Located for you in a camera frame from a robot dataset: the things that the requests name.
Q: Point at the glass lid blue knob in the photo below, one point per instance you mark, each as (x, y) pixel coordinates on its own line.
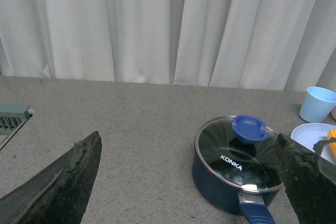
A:
(253, 167)

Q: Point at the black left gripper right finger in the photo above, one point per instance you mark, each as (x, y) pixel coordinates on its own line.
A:
(309, 180)

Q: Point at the yellow corn cob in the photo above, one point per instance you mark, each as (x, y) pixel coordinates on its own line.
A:
(331, 138)

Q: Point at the white curtain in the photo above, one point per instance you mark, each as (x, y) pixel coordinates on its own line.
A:
(253, 44)

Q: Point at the green slotted rack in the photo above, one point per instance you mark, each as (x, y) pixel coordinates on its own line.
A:
(13, 118)

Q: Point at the dark blue saucepan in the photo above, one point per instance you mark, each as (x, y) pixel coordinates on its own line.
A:
(252, 205)

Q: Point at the light blue plate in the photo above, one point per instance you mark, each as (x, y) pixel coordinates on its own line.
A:
(310, 133)

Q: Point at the light blue plastic cup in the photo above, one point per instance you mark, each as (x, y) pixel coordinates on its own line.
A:
(318, 102)

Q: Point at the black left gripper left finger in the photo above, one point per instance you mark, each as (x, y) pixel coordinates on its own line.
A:
(60, 192)

